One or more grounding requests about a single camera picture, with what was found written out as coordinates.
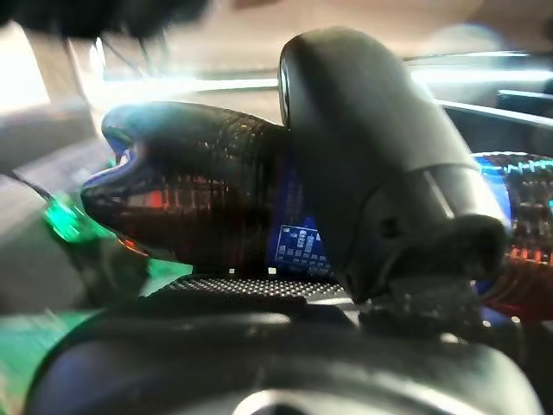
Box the robot black right hand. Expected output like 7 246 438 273
23 25 545 415

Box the Pepsi cola bottle blue label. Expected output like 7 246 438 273
79 99 553 323

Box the green soda bottle yellow cap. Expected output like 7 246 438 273
42 189 109 256

